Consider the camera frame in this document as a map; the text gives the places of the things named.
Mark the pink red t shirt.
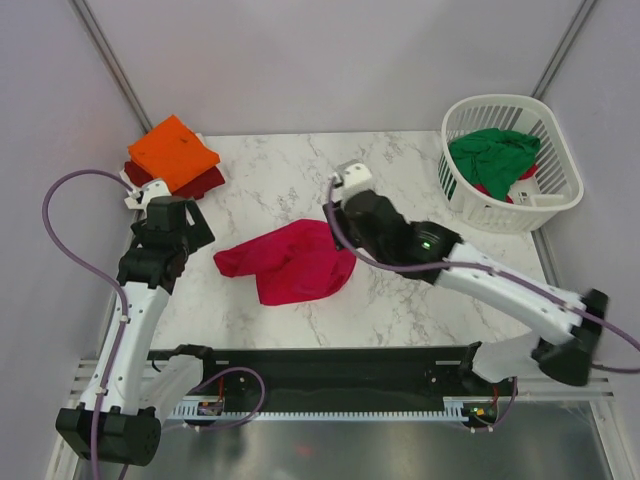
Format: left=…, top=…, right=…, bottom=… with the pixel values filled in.
left=213, top=219, right=356, bottom=306

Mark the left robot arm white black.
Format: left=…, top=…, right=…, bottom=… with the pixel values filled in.
left=56, top=196, right=220, bottom=466

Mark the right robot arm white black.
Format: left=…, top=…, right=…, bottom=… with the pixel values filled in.
left=323, top=190, right=609, bottom=394

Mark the folded dark red t shirt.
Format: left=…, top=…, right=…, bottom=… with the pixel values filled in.
left=118, top=160, right=225, bottom=212

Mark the folded white t shirt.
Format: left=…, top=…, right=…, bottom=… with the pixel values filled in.
left=118, top=168, right=174, bottom=218

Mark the folded orange t shirt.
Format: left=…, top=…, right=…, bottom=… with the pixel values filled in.
left=127, top=115, right=220, bottom=166

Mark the green t shirt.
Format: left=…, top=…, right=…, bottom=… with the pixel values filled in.
left=448, top=128, right=541, bottom=186

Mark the white plastic laundry basket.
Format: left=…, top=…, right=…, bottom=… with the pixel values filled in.
left=438, top=94, right=584, bottom=234

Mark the red garment under green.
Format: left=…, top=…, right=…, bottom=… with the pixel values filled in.
left=473, top=164, right=538, bottom=204

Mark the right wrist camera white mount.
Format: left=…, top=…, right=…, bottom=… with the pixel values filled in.
left=332, top=160, right=373, bottom=197

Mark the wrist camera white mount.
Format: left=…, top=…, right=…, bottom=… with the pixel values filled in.
left=332, top=160, right=373, bottom=197
left=123, top=178, right=170, bottom=209

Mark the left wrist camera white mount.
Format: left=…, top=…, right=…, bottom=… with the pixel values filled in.
left=123, top=178, right=170, bottom=209

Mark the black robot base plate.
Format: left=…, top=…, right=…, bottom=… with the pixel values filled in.
left=149, top=344, right=513, bottom=412

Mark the white slotted cable duct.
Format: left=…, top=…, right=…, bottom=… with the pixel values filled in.
left=168, top=397, right=496, bottom=422

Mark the aluminium frame rail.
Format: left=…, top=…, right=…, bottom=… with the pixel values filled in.
left=69, top=359, right=614, bottom=402

